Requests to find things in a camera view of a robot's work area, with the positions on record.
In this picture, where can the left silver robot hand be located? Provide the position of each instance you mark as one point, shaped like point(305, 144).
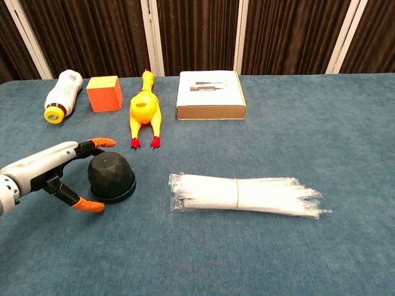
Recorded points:
point(40, 163)

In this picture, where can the black dome-shaped object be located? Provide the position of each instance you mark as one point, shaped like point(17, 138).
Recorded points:
point(114, 179)

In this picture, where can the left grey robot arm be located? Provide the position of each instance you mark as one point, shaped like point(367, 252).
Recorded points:
point(6, 197)

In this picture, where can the white bottle yellow cap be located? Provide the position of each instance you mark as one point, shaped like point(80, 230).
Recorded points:
point(64, 89)

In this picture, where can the orange foam cube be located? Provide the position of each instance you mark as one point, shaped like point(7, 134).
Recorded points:
point(103, 98)

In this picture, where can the yellow rubber chicken toy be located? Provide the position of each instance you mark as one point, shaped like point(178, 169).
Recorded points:
point(143, 108)

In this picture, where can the dark brown curtain panel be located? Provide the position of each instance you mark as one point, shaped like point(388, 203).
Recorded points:
point(197, 37)
point(376, 37)
point(92, 37)
point(9, 46)
point(293, 37)

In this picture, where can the white flat cardboard box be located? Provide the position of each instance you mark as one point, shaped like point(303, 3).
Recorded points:
point(210, 92)

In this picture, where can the yellow rubber band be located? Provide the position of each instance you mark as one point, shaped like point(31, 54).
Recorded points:
point(237, 194)

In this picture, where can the bundle of wrapped white straws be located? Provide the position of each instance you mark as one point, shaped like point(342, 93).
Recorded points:
point(271, 194)

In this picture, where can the blue felt table cover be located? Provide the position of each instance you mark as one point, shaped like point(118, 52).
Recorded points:
point(277, 262)

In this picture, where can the white screen frame post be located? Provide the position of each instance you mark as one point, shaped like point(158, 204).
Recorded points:
point(152, 37)
point(345, 37)
point(241, 37)
point(29, 37)

